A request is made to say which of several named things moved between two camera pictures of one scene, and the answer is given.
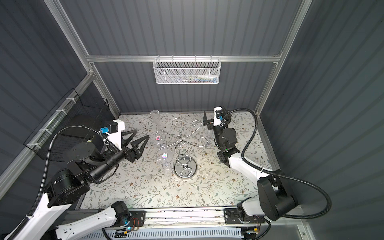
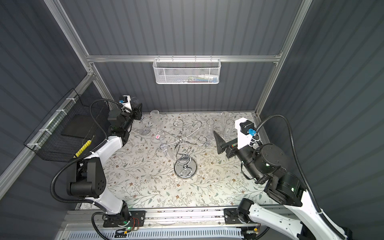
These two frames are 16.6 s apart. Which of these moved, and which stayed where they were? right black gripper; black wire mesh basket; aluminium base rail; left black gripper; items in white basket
Moved: right black gripper; left black gripper
Stayed: black wire mesh basket; aluminium base rail; items in white basket
